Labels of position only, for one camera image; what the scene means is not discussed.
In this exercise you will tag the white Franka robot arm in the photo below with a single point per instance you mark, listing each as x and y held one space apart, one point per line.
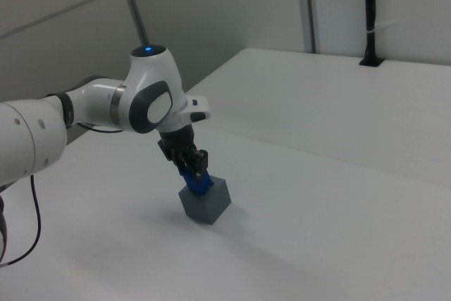
91 103

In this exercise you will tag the grey partition post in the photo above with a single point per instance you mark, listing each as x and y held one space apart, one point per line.
307 5
135 5

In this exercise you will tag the blue block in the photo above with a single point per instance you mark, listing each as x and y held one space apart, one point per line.
197 186

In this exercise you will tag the black pole with base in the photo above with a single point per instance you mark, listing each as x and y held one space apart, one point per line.
370 5

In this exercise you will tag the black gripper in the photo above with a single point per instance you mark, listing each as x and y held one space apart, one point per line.
178 139

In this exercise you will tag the grey hollow cuboid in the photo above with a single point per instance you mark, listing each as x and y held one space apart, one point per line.
208 206

